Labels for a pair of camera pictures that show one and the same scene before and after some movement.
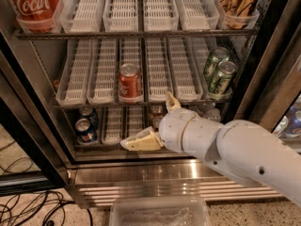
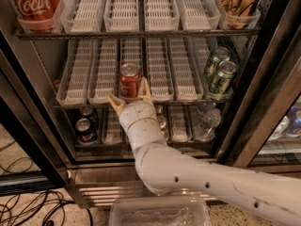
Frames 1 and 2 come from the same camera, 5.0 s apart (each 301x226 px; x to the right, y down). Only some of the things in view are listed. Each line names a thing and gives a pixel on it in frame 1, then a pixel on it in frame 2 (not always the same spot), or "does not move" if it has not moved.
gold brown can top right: x=237 y=4 does not move
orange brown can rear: x=157 y=109 does not move
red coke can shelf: x=130 y=83 does not move
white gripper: x=172 y=128 -> x=137 y=111
